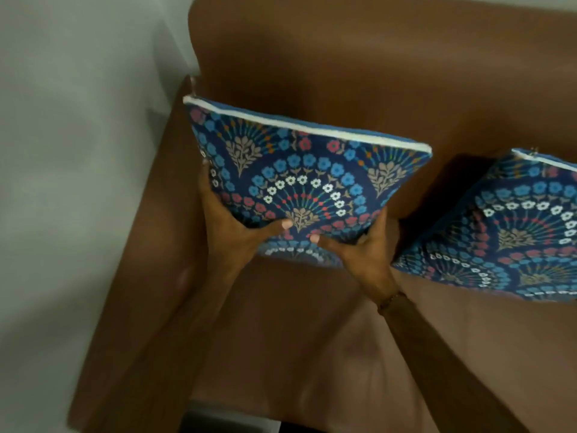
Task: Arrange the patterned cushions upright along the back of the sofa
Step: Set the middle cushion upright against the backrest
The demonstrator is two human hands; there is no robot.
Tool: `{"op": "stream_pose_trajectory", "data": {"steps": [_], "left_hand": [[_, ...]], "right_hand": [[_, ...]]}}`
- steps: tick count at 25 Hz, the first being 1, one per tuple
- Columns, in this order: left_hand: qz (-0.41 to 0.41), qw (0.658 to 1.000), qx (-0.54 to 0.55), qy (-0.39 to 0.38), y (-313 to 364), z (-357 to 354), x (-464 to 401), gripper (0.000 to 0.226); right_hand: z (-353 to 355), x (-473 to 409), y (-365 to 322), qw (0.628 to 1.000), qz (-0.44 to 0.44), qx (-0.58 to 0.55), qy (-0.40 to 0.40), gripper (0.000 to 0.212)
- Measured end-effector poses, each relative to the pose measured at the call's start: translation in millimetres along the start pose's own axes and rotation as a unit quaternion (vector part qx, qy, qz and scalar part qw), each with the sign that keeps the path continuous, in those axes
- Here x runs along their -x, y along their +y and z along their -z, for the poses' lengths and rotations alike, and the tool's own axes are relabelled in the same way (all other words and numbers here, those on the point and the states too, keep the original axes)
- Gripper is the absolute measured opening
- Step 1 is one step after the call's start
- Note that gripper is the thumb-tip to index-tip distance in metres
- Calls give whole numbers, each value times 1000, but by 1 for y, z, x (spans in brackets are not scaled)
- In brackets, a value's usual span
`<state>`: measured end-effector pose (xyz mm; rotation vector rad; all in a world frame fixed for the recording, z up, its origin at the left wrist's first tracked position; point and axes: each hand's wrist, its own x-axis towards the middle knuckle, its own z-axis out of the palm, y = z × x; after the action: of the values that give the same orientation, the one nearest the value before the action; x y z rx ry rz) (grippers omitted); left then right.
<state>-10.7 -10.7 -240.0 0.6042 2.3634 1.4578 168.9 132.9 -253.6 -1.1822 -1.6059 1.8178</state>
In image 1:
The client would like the person's left hand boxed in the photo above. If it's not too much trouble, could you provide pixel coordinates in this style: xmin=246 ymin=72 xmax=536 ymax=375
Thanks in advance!
xmin=196 ymin=159 xmax=295 ymax=281

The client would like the person's right hand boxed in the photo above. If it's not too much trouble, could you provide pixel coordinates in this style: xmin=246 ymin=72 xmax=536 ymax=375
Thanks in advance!
xmin=310 ymin=206 xmax=406 ymax=307

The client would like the blue floral patterned cushion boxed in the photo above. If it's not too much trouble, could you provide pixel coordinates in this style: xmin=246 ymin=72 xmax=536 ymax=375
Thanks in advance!
xmin=391 ymin=147 xmax=577 ymax=305
xmin=182 ymin=95 xmax=433 ymax=269

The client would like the brown leather sofa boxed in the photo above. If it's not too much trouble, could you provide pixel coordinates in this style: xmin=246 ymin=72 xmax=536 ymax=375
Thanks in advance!
xmin=67 ymin=0 xmax=577 ymax=433

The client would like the person's right forearm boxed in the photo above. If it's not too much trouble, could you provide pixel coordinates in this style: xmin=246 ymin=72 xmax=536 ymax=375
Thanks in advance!
xmin=380 ymin=296 xmax=531 ymax=433

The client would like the person's left forearm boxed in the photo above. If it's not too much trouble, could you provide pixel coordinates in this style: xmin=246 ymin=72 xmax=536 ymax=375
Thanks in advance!
xmin=85 ymin=265 xmax=251 ymax=433

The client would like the black thread wrist bracelet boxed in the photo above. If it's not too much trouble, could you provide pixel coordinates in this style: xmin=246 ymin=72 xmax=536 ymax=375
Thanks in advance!
xmin=376 ymin=290 xmax=409 ymax=315

